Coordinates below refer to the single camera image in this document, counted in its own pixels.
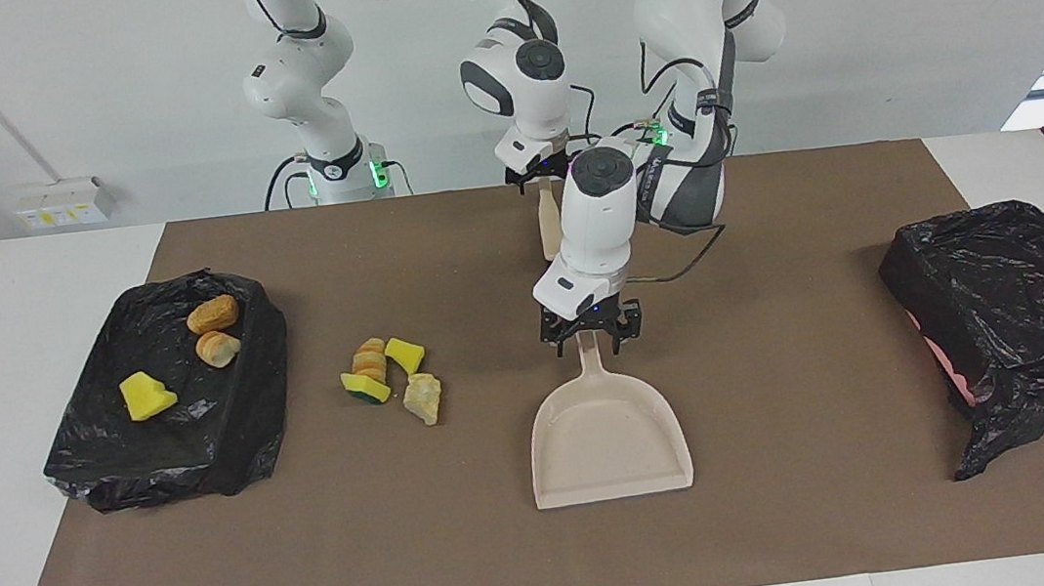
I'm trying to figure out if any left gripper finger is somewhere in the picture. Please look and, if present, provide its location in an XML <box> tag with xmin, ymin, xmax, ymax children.
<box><xmin>604</xmin><ymin>299</ymin><xmax>647</xmax><ymax>356</ymax></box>
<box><xmin>539</xmin><ymin>310</ymin><xmax>581</xmax><ymax>360</ymax></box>

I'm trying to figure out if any black base cable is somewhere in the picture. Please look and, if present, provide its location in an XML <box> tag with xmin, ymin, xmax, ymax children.
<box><xmin>258</xmin><ymin>153</ymin><xmax>316</xmax><ymax>212</ymax></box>

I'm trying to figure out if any beige hand brush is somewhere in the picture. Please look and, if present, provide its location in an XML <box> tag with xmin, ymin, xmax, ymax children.
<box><xmin>533</xmin><ymin>176</ymin><xmax>568</xmax><ymax>264</ymax></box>

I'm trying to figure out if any pale croissant piece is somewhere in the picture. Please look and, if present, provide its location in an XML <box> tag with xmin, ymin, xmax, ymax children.
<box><xmin>399</xmin><ymin>370</ymin><xmax>447</xmax><ymax>430</ymax></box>

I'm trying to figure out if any yellow sponge with green pad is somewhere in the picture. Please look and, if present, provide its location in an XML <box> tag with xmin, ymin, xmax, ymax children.
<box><xmin>340</xmin><ymin>367</ymin><xmax>395</xmax><ymax>409</ymax></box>

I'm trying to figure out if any green and yellow sponge wedge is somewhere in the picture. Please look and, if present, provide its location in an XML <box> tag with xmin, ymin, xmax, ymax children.
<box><xmin>117</xmin><ymin>367</ymin><xmax>182</xmax><ymax>424</ymax></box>

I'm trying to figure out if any black trash bag bin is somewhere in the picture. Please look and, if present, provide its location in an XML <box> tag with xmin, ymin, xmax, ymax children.
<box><xmin>22</xmin><ymin>260</ymin><xmax>307</xmax><ymax>521</ymax></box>

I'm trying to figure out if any pink bin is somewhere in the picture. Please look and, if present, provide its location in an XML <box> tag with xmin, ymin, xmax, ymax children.
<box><xmin>904</xmin><ymin>302</ymin><xmax>979</xmax><ymax>414</ymax></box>

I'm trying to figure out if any brown table mat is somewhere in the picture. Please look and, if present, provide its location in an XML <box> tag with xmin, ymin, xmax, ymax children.
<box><xmin>0</xmin><ymin>122</ymin><xmax>1044</xmax><ymax>586</ymax></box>

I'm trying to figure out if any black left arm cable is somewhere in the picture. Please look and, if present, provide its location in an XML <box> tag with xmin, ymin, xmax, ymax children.
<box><xmin>595</xmin><ymin>9</ymin><xmax>756</xmax><ymax>287</ymax></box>

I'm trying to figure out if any beige plastic dustpan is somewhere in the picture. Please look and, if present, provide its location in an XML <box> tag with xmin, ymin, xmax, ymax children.
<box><xmin>516</xmin><ymin>322</ymin><xmax>697</xmax><ymax>513</ymax></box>

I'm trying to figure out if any striped croissant piece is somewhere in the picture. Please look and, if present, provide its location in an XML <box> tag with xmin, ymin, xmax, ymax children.
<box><xmin>349</xmin><ymin>336</ymin><xmax>393</xmax><ymax>386</ymax></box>
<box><xmin>194</xmin><ymin>328</ymin><xmax>245</xmax><ymax>372</ymax></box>

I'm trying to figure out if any black bag over pink bin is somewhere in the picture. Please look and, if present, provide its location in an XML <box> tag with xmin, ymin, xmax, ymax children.
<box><xmin>872</xmin><ymin>195</ymin><xmax>1044</xmax><ymax>488</ymax></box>

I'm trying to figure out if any plain yellow sponge piece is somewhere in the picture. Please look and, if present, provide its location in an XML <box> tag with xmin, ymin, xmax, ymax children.
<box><xmin>383</xmin><ymin>334</ymin><xmax>429</xmax><ymax>378</ymax></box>

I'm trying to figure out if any white wall socket box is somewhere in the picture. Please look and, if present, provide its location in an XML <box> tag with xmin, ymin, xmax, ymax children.
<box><xmin>12</xmin><ymin>174</ymin><xmax>119</xmax><ymax>233</ymax></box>

